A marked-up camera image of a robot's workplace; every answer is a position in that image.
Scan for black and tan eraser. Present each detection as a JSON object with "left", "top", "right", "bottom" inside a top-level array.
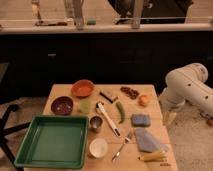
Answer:
[{"left": 100, "top": 91, "right": 118, "bottom": 103}]

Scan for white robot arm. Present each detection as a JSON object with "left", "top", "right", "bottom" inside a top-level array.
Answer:
[{"left": 159, "top": 63, "right": 213, "bottom": 117}]

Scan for orange red bowl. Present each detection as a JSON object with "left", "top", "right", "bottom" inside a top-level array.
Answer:
[{"left": 71, "top": 79, "right": 94, "bottom": 97}]

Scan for dark maroon bowl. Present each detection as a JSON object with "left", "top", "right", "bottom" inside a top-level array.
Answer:
[{"left": 51, "top": 96, "right": 73, "bottom": 115}]

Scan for green chili pepper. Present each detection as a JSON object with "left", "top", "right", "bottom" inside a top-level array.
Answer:
[{"left": 116, "top": 101, "right": 125, "bottom": 124}]

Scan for light green cup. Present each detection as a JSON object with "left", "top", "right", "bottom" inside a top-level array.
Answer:
[{"left": 79, "top": 100, "right": 91, "bottom": 114}]

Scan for small metal cup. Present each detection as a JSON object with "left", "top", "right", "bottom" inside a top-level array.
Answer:
[{"left": 90, "top": 116, "right": 103, "bottom": 133}]

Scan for orange fruit toy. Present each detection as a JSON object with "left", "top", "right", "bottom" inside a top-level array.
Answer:
[{"left": 138, "top": 95, "right": 150, "bottom": 107}]

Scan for blue sponge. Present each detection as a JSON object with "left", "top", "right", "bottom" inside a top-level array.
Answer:
[{"left": 131, "top": 114, "right": 151, "bottom": 127}]

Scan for silver fork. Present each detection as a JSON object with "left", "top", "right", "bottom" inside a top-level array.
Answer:
[{"left": 112, "top": 131, "right": 133, "bottom": 162}]

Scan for blue grey cloth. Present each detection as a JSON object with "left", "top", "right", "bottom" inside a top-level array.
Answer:
[{"left": 134, "top": 128, "right": 168, "bottom": 153}]

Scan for green plastic tray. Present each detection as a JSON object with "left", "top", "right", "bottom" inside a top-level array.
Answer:
[{"left": 14, "top": 115, "right": 88, "bottom": 169}]

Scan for dark cabinet counter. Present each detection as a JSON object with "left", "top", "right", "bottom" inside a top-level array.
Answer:
[{"left": 0, "top": 31, "right": 213, "bottom": 99}]

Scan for black office chair base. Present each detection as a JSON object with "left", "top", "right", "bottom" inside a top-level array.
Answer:
[{"left": 0, "top": 104, "right": 30, "bottom": 171}]

